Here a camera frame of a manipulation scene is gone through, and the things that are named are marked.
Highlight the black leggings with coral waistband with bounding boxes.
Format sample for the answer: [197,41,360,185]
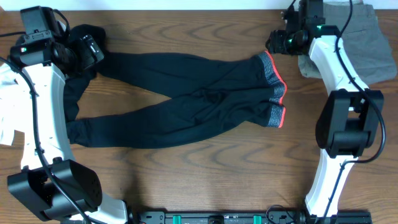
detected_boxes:
[64,52,287,149]

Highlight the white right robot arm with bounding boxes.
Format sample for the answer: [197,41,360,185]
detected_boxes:
[266,25,386,223]

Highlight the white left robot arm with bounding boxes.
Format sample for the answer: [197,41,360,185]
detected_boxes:
[4,35,129,223]

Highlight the black garment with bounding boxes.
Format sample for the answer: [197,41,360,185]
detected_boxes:
[63,24,107,122]

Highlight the white t-shirt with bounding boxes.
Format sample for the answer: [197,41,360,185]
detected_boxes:
[0,57,29,147]

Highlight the grey folded trousers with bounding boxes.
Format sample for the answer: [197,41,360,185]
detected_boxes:
[298,1,397,85]

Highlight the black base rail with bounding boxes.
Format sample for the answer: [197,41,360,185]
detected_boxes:
[121,208,373,224]

